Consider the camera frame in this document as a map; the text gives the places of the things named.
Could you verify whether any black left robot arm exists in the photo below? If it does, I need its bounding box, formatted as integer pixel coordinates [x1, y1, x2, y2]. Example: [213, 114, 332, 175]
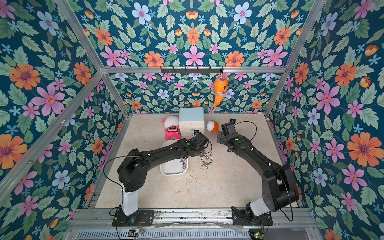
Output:
[117, 133, 210, 193]

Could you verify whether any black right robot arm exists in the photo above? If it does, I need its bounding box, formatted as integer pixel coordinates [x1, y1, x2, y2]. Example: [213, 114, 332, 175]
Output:
[217, 121, 300, 219]

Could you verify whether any pale blue drawer box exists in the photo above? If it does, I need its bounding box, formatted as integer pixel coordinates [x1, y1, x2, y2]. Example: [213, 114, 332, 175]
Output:
[179, 107, 205, 137]

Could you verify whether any pile of silver wing nuts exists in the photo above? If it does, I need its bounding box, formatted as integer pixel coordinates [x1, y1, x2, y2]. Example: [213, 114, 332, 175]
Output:
[180, 160, 187, 170]

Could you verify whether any white storage tray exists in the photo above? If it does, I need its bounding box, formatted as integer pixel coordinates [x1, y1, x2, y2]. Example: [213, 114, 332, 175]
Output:
[160, 158, 189, 177]

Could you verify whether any orange white plush ball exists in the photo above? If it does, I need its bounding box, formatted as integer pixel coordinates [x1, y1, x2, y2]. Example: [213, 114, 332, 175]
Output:
[206, 120, 219, 133]

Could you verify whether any pink white plush toy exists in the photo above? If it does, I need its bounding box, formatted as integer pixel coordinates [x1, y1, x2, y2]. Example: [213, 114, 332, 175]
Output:
[162, 116, 182, 141]

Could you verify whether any orange hanging fish plush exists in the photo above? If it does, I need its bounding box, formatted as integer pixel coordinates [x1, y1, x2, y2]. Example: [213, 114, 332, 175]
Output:
[214, 77, 229, 109]

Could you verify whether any black hook rail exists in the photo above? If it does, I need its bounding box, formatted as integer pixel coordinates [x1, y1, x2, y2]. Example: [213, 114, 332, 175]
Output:
[160, 67, 224, 75]

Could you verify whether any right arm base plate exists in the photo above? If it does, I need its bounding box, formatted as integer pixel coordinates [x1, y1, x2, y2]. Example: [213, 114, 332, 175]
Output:
[231, 207, 273, 227]

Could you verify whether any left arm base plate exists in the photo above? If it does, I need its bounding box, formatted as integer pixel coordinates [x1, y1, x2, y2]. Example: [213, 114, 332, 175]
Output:
[112, 209, 155, 227]

